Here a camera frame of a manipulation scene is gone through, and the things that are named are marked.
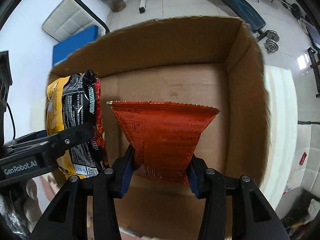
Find white chair blue cushion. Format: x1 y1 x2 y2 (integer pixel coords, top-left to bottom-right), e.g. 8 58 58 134
42 0 110 66

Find orange chip bag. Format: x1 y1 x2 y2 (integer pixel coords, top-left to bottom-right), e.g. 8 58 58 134
108 101 220 185

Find dark wooden chair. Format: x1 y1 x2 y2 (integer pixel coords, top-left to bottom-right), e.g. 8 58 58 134
307 47 320 98

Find small red packet on chair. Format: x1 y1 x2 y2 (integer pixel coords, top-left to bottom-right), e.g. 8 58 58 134
299 152 307 166

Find yellow black snack bag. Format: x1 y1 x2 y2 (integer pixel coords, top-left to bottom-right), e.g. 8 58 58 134
46 70 108 179

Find chrome dumbbell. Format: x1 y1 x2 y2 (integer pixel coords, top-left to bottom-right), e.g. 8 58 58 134
264 30 280 54

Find cardboard snack box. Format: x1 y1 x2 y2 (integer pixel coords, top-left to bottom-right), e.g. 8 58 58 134
48 16 269 239

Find striped cat table mat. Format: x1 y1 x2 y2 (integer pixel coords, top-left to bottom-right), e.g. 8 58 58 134
260 65 298 209

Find white padded chair right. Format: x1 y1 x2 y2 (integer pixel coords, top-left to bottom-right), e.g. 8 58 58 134
285 123 319 198

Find floor barbell black plates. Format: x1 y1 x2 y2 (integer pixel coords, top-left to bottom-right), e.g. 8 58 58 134
280 0 303 20

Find blue sit-up bench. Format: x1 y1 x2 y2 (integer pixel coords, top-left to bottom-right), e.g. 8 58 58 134
221 0 268 41

